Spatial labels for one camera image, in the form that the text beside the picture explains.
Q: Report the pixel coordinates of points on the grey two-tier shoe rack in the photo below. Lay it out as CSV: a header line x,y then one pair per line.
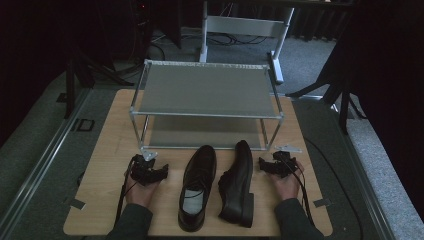
x,y
206,90

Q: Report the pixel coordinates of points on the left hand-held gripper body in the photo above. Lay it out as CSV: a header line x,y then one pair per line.
x,y
141,170

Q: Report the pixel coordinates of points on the person's right hand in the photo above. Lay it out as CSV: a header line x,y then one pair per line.
x,y
287,186

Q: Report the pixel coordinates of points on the metal floor rail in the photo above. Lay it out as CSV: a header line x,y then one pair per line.
x,y
360,170
43,160

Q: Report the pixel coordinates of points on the person's left hand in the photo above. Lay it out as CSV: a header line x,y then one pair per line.
x,y
141,195

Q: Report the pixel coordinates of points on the black tripod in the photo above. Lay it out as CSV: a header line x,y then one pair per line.
x,y
81,71
336,88

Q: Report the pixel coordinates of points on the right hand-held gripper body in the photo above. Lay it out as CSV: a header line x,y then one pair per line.
x,y
285,163

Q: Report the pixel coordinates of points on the black leather shoe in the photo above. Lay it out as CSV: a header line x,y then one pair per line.
x,y
199,176
240,180

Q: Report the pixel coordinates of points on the white metal stand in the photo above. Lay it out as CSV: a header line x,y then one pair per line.
x,y
245,26

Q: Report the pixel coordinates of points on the grey tape piece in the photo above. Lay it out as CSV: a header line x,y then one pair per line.
x,y
322,202
76,203

